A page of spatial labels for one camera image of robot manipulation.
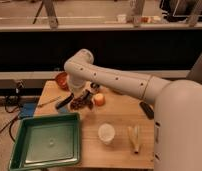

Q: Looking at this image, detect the green plastic tray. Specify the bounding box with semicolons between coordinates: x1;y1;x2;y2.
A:
8;113;81;171

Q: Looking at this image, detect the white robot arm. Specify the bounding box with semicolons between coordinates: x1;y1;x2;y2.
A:
64;49;202;171

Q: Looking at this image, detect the red bowl with spoon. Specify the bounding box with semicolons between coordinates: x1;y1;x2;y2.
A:
55;72;69;91

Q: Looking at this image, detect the yellow corn husk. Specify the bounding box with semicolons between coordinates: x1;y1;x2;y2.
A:
128;126;141;154

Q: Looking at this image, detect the grey round lid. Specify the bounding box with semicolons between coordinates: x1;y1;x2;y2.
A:
57;107;69;114

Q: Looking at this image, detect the wooden stick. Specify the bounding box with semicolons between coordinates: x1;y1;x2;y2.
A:
37;96;61;108

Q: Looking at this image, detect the black cable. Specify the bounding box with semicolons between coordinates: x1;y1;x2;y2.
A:
0;80;26;144

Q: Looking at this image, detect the pile of brown nuts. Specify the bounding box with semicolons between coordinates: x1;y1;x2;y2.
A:
70;98;93;110

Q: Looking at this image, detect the small metal cup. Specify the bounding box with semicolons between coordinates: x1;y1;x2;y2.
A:
90;83;100;94

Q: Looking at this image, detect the blue cloth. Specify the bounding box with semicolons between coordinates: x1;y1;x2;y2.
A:
19;103;36;119

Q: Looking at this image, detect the black remote control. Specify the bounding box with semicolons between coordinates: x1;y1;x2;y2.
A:
139;102;154;119

